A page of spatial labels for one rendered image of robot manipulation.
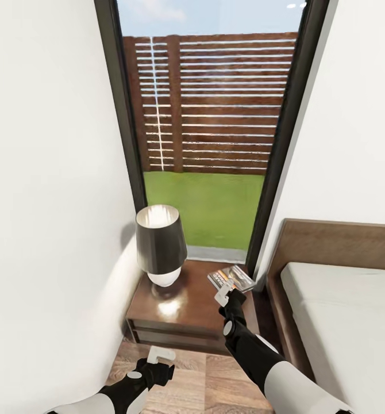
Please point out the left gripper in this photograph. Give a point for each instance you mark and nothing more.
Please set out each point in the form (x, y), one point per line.
(161, 373)

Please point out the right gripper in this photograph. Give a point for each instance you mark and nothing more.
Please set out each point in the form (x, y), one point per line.
(236, 299)

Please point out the fixed window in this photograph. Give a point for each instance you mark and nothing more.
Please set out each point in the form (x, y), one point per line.
(207, 93)

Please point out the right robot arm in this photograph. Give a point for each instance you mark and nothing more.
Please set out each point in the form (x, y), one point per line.
(287, 389)

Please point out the nightstand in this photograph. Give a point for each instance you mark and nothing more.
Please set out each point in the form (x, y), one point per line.
(185, 314)

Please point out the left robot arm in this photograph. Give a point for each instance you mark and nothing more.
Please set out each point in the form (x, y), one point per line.
(127, 396)

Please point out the bed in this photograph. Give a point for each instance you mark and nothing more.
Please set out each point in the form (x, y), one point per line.
(326, 286)

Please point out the hardback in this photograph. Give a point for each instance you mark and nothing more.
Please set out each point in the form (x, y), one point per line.
(241, 281)

